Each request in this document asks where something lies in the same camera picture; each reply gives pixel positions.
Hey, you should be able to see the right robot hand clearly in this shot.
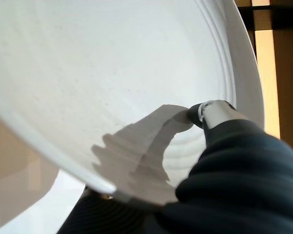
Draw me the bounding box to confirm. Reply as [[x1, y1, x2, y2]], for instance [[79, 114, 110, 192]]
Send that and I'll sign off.
[[57, 99, 293, 234]]

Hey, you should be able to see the white round plate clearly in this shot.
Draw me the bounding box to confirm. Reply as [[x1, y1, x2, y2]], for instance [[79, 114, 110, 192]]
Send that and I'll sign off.
[[0, 0, 265, 206]]

